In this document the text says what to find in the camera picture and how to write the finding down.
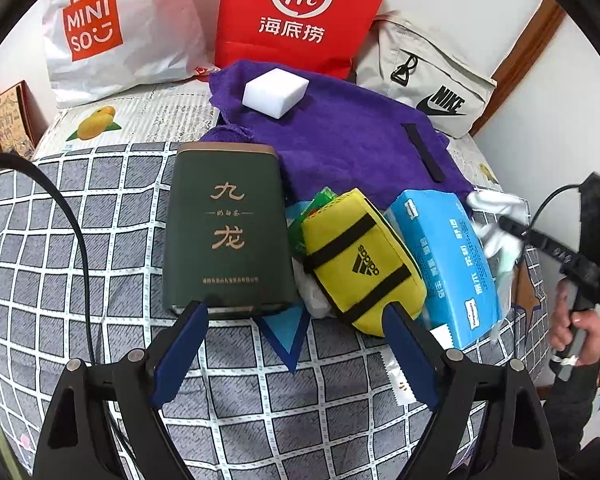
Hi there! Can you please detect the white sponge block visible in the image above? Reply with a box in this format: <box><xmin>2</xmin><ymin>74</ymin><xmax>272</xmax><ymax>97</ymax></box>
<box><xmin>242</xmin><ymin>70</ymin><xmax>310</xmax><ymax>120</ymax></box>

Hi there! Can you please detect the purple towel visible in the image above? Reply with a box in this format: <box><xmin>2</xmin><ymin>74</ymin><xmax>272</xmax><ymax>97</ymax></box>
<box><xmin>200</xmin><ymin>59</ymin><xmax>476</xmax><ymax>211</ymax></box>

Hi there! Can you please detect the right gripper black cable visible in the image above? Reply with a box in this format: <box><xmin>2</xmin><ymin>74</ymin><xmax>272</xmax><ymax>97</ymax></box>
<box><xmin>522</xmin><ymin>185</ymin><xmax>587</xmax><ymax>261</ymax></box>

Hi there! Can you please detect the black strap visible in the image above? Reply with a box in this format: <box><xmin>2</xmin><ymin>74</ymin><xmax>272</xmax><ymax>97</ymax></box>
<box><xmin>402</xmin><ymin>122</ymin><xmax>447</xmax><ymax>184</ymax></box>

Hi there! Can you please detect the grey drawstring bag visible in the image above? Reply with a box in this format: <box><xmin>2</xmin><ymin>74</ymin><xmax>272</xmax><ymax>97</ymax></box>
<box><xmin>355</xmin><ymin>10</ymin><xmax>498</xmax><ymax>139</ymax></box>

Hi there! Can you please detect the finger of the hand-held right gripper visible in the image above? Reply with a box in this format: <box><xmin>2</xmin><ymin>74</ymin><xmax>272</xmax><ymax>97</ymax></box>
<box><xmin>497</xmin><ymin>215</ymin><xmax>578</xmax><ymax>272</ymax></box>

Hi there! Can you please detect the blue tissue pack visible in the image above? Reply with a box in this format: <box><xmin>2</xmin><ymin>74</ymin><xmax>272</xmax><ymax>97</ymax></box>
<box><xmin>386</xmin><ymin>190</ymin><xmax>503</xmax><ymax>351</ymax></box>

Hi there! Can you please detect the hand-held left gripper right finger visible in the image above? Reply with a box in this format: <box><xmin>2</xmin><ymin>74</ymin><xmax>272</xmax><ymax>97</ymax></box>
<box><xmin>380</xmin><ymin>302</ymin><xmax>561</xmax><ymax>480</ymax></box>

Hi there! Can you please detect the person's right forearm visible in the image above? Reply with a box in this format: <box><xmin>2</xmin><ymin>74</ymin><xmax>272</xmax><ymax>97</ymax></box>
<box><xmin>544</xmin><ymin>352</ymin><xmax>600</xmax><ymax>461</ymax></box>

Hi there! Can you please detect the white plastic wrapper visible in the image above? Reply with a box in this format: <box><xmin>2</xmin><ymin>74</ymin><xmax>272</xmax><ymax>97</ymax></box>
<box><xmin>466</xmin><ymin>189</ymin><xmax>531</xmax><ymax>311</ymax></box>

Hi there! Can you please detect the grey checked blanket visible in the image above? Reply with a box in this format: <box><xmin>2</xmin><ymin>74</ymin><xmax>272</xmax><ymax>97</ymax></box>
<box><xmin>0</xmin><ymin>140</ymin><xmax>551</xmax><ymax>480</ymax></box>

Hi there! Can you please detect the person's right hand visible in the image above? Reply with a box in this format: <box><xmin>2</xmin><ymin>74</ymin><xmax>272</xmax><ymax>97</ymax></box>
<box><xmin>550</xmin><ymin>282</ymin><xmax>600</xmax><ymax>367</ymax></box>

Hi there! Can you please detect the white sachet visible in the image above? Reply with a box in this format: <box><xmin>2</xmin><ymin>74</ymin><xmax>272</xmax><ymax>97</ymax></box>
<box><xmin>379</xmin><ymin>350</ymin><xmax>417</xmax><ymax>407</ymax></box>
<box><xmin>430</xmin><ymin>324</ymin><xmax>456</xmax><ymax>352</ymax></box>

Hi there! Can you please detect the red white packet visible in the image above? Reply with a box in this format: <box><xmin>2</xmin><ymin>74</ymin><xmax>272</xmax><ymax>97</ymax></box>
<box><xmin>187</xmin><ymin>62</ymin><xmax>222</xmax><ymax>84</ymax></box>

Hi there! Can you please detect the wooden door frame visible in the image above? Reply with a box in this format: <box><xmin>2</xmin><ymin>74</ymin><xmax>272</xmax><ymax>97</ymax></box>
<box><xmin>470</xmin><ymin>0</ymin><xmax>566</xmax><ymax>137</ymax></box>

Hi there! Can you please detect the illustrated book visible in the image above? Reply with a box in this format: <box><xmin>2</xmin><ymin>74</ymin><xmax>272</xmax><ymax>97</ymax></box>
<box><xmin>0</xmin><ymin>80</ymin><xmax>39</xmax><ymax>157</ymax></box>

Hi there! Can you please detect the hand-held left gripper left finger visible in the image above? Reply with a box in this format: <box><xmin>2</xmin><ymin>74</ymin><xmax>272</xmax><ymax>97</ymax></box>
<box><xmin>32</xmin><ymin>300</ymin><xmax>211</xmax><ymax>480</ymax></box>

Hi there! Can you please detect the yellow pouch with black straps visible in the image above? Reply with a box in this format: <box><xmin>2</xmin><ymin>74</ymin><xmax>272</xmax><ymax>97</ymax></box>
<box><xmin>300</xmin><ymin>188</ymin><xmax>426</xmax><ymax>337</ymax></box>

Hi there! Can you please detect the fruit print bedsheet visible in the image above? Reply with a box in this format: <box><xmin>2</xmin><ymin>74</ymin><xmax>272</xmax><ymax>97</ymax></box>
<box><xmin>32</xmin><ymin>80</ymin><xmax>503</xmax><ymax>198</ymax></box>

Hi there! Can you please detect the light green packet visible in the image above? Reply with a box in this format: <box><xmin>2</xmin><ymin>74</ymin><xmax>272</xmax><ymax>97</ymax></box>
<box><xmin>286</xmin><ymin>202</ymin><xmax>313</xmax><ymax>261</ymax></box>

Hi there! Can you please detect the clear plastic wrapper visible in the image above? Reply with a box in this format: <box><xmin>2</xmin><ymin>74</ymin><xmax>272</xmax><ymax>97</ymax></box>
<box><xmin>296</xmin><ymin>259</ymin><xmax>342</xmax><ymax>319</ymax></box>

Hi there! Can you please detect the red paper bag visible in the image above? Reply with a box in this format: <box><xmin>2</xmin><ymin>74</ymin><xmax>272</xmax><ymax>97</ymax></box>
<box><xmin>214</xmin><ymin>0</ymin><xmax>402</xmax><ymax>81</ymax></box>

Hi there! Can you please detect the white plastic shopping bag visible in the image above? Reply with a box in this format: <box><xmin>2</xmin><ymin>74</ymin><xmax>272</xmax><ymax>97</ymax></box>
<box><xmin>42</xmin><ymin>0</ymin><xmax>228</xmax><ymax>109</ymax></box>

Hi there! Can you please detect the dark green tin box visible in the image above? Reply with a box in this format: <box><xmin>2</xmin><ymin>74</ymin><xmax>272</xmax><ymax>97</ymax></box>
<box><xmin>161</xmin><ymin>142</ymin><xmax>299</xmax><ymax>317</ymax></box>

